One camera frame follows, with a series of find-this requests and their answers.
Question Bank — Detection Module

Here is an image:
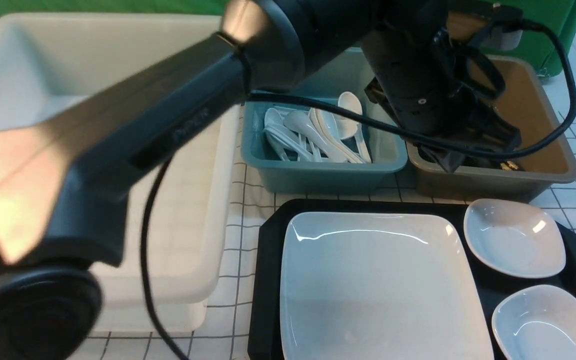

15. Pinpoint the green backdrop cloth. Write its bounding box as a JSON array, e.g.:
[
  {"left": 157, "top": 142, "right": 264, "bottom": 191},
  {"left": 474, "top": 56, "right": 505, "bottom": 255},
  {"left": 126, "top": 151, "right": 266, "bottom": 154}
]
[{"left": 0, "top": 0, "right": 576, "bottom": 78}]

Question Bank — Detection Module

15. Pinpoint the brown plastic chopstick bin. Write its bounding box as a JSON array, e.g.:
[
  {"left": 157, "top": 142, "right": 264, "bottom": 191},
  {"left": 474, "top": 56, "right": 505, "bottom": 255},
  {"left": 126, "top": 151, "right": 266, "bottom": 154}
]
[{"left": 405, "top": 54, "right": 576, "bottom": 203}]

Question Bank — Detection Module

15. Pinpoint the pile of white spoons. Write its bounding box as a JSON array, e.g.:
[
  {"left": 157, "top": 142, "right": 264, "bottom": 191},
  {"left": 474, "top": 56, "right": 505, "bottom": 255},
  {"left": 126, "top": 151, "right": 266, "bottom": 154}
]
[{"left": 263, "top": 105, "right": 372, "bottom": 164}]

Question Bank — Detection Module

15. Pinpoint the blue plastic spoon bin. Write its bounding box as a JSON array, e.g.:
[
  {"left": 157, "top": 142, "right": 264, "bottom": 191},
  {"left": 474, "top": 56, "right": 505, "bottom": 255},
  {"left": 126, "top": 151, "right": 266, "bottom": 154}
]
[{"left": 241, "top": 47, "right": 409, "bottom": 196}]

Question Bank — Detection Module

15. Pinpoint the black serving tray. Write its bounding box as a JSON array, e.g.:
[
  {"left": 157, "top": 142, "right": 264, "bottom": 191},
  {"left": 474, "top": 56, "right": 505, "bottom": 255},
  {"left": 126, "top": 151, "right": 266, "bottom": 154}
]
[{"left": 247, "top": 199, "right": 576, "bottom": 360}]

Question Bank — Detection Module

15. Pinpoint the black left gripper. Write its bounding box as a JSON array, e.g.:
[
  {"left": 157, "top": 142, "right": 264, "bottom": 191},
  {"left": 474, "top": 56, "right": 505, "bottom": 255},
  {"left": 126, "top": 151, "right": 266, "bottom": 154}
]
[{"left": 360, "top": 27, "right": 522, "bottom": 153}]

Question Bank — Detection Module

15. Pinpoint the large white rice plate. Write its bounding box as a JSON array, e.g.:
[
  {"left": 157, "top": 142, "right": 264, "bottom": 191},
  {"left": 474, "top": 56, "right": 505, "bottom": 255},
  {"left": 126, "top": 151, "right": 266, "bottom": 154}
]
[{"left": 279, "top": 212, "right": 495, "bottom": 360}]

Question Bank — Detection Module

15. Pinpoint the white small dish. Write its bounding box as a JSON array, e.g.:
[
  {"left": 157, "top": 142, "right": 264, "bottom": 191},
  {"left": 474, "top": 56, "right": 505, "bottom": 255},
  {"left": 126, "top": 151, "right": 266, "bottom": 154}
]
[
  {"left": 491, "top": 284, "right": 576, "bottom": 360},
  {"left": 462, "top": 198, "right": 567, "bottom": 280}
]

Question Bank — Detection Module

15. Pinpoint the large white plastic bin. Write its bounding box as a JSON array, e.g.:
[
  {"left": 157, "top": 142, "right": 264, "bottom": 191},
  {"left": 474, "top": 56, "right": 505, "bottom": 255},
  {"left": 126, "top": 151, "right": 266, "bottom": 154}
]
[{"left": 0, "top": 13, "right": 240, "bottom": 334}]

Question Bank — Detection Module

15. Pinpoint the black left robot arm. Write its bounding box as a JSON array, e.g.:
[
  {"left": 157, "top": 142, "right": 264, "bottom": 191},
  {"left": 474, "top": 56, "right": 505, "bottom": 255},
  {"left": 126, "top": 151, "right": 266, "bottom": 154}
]
[{"left": 0, "top": 0, "right": 525, "bottom": 360}]

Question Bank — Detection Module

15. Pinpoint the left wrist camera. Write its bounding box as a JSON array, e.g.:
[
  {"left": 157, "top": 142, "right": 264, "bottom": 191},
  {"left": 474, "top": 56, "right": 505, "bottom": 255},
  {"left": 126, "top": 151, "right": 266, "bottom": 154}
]
[{"left": 477, "top": 2, "right": 524, "bottom": 51}]

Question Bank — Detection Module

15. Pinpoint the pile of black chopsticks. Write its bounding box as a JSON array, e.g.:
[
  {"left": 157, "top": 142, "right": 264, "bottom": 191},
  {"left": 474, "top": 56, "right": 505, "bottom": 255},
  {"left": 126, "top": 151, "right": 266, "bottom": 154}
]
[{"left": 468, "top": 157, "right": 521, "bottom": 172}]

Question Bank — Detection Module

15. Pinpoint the checkered white tablecloth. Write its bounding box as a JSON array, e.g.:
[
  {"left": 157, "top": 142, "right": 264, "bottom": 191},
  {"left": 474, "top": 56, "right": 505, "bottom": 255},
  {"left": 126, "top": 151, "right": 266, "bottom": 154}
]
[{"left": 71, "top": 123, "right": 576, "bottom": 360}]

